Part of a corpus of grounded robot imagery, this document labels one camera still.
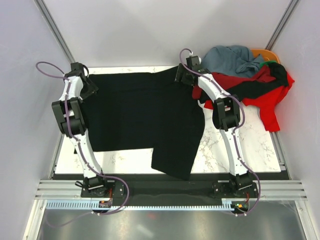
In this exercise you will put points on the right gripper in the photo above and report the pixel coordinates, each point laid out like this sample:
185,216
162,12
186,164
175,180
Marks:
182,70

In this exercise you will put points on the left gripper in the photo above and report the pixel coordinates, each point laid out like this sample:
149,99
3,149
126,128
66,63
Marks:
92,89

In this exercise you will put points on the black t-shirt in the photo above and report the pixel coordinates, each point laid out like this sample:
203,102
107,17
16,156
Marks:
145,110
264,86

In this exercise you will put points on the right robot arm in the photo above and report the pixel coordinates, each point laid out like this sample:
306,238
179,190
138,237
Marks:
228,116

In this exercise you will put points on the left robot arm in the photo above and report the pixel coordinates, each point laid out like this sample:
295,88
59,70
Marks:
72,123

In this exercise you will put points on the grey-blue t-shirt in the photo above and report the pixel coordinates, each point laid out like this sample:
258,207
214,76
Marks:
235,60

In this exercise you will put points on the green garment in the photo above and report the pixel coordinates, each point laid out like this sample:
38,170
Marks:
267,63

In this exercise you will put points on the orange basket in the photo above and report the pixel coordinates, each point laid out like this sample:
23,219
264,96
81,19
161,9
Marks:
267,55

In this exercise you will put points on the red t-shirt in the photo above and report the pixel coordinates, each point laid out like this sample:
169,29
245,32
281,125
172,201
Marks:
267,112

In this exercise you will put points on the black t-shirt in pile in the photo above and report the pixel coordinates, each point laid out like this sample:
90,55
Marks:
264,86

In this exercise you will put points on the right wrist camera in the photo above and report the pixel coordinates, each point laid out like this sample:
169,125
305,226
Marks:
195,59

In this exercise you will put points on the left aluminium corner post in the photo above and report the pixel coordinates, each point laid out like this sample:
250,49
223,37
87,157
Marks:
46,14

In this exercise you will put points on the aluminium corner post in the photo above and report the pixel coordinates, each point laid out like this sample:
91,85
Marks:
282,24
46,14

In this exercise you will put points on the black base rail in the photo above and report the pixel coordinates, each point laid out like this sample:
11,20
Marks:
160,189

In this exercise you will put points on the right aluminium corner post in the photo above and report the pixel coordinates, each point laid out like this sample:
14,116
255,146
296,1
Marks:
282,24

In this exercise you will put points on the white cable duct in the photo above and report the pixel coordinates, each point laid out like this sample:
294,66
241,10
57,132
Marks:
103,205

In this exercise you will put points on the aluminium extrusion frame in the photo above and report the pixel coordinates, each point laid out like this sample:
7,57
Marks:
273,187

